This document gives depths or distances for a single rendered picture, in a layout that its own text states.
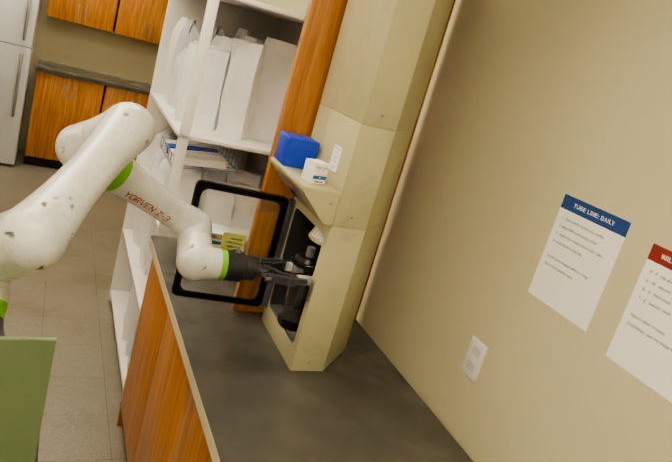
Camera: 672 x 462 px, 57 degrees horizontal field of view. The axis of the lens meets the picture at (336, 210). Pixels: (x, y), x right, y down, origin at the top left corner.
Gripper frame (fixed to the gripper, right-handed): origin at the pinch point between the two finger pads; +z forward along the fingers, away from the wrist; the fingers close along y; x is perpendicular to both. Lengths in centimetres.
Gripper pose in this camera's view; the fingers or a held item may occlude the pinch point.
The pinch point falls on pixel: (304, 274)
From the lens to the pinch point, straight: 194.6
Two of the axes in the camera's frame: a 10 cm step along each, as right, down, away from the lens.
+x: -2.8, 9.3, 2.4
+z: 8.9, 1.5, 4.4
